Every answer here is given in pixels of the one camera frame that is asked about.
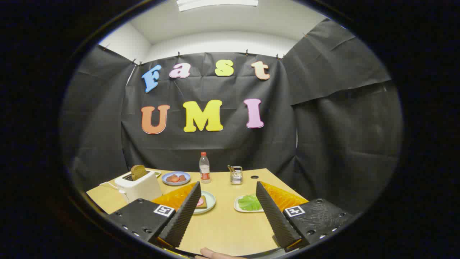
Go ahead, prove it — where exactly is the black backdrop cloth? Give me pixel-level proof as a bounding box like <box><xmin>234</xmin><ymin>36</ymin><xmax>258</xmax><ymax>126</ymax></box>
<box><xmin>61</xmin><ymin>18</ymin><xmax>403</xmax><ymax>216</ymax></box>

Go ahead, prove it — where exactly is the wire mesh cutlery holder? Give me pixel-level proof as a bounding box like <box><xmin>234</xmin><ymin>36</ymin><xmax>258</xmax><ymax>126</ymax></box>
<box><xmin>230</xmin><ymin>166</ymin><xmax>243</xmax><ymax>185</ymax></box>

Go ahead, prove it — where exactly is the green lettuce leaf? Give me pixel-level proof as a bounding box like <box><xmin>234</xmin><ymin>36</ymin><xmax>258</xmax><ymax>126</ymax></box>
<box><xmin>238</xmin><ymin>194</ymin><xmax>263</xmax><ymax>212</ymax></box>

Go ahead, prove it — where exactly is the white toaster cable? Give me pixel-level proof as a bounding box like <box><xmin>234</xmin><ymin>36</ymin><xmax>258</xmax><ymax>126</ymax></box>
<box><xmin>99</xmin><ymin>182</ymin><xmax>129</xmax><ymax>203</ymax></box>

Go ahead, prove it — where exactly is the pale green round plate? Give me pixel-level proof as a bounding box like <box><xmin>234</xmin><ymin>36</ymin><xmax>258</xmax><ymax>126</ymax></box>
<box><xmin>193</xmin><ymin>191</ymin><xmax>216</xmax><ymax>215</ymax></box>

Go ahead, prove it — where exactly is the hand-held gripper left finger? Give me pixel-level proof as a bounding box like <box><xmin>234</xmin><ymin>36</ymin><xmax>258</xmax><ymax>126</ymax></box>
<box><xmin>107</xmin><ymin>181</ymin><xmax>202</xmax><ymax>249</ymax></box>

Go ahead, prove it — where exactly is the brown bread slice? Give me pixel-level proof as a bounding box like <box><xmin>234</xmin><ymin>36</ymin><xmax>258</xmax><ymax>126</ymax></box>
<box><xmin>130</xmin><ymin>165</ymin><xmax>147</xmax><ymax>181</ymax></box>

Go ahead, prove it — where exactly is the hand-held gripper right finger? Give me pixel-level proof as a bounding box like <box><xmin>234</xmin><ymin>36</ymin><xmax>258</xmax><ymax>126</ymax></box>
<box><xmin>256</xmin><ymin>181</ymin><xmax>355</xmax><ymax>252</ymax></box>

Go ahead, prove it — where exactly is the white square plate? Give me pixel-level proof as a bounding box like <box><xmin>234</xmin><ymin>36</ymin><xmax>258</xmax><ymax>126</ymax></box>
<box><xmin>234</xmin><ymin>195</ymin><xmax>265</xmax><ymax>213</ymax></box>

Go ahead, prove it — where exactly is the white toaster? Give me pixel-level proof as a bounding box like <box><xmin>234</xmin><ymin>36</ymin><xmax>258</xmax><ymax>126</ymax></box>
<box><xmin>114</xmin><ymin>170</ymin><xmax>163</xmax><ymax>204</ymax></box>

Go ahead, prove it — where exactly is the blue plate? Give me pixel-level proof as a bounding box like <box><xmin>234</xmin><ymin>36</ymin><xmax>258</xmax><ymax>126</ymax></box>
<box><xmin>161</xmin><ymin>171</ymin><xmax>191</xmax><ymax>186</ymax></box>

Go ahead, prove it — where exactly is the clear plastic water bottle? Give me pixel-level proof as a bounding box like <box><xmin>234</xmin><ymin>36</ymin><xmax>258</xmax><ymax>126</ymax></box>
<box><xmin>199</xmin><ymin>152</ymin><xmax>211</xmax><ymax>184</ymax></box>

